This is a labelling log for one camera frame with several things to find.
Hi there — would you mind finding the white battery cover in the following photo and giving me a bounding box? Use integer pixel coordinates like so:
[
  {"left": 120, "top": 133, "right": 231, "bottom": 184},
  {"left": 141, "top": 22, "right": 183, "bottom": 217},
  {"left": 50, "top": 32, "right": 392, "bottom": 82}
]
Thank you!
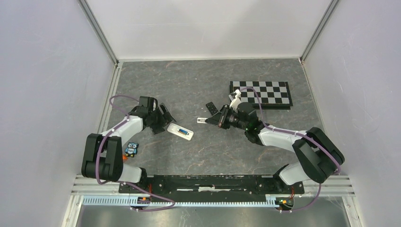
[{"left": 197, "top": 117, "right": 207, "bottom": 123}]

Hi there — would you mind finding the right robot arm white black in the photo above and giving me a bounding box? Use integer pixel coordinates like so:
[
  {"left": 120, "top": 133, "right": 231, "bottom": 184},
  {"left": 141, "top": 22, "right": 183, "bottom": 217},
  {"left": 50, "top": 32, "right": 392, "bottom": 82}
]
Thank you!
[{"left": 205, "top": 102, "right": 345, "bottom": 193}]

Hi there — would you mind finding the black remote control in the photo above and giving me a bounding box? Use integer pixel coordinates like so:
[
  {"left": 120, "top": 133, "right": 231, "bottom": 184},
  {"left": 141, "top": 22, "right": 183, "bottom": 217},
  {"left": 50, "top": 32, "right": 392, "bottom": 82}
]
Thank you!
[{"left": 206, "top": 102, "right": 221, "bottom": 118}]

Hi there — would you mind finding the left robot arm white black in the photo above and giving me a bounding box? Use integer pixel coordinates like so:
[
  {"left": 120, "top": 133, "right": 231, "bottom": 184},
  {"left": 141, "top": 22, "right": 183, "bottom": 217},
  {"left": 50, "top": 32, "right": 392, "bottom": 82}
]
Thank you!
[{"left": 81, "top": 96, "right": 174, "bottom": 193}]

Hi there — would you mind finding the white slotted cable duct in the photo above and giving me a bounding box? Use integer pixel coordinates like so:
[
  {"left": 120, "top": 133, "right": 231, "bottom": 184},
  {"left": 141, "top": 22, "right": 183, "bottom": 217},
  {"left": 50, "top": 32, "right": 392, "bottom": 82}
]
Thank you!
[{"left": 82, "top": 195, "right": 289, "bottom": 208}]

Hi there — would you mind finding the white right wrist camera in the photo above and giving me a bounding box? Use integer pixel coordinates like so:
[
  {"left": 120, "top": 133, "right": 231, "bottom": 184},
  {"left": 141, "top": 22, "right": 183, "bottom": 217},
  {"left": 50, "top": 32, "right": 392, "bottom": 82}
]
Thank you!
[{"left": 229, "top": 89, "right": 241, "bottom": 111}]

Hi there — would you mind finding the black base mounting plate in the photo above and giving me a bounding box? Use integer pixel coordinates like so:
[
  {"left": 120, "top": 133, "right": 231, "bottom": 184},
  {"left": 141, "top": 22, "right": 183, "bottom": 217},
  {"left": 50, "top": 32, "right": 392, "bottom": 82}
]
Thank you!
[{"left": 137, "top": 175, "right": 305, "bottom": 202}]

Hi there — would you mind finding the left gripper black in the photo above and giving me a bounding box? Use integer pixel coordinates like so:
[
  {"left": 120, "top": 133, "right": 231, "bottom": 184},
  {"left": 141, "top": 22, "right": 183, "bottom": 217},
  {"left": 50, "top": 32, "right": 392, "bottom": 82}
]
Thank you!
[{"left": 148, "top": 104, "right": 176, "bottom": 135}]

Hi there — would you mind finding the white remote control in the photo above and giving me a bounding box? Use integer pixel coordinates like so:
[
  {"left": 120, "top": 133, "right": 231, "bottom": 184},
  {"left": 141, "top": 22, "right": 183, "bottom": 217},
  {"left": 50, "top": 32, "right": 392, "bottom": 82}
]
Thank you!
[{"left": 167, "top": 123, "right": 194, "bottom": 141}]

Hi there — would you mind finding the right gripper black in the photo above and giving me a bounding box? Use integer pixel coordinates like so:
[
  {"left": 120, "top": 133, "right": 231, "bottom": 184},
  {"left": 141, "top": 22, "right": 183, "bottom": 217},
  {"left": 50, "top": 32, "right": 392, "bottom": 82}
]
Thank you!
[{"left": 205, "top": 104, "right": 248, "bottom": 131}]

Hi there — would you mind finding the blue battery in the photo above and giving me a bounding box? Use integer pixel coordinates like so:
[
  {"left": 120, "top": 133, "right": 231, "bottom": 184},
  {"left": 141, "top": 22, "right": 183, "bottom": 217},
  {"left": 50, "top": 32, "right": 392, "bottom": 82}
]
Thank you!
[{"left": 178, "top": 129, "right": 189, "bottom": 135}]

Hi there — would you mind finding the black white chessboard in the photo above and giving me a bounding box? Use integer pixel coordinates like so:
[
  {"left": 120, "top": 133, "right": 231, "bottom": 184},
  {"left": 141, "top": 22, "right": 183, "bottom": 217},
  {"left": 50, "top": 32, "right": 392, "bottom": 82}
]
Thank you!
[{"left": 229, "top": 81, "right": 293, "bottom": 109}]

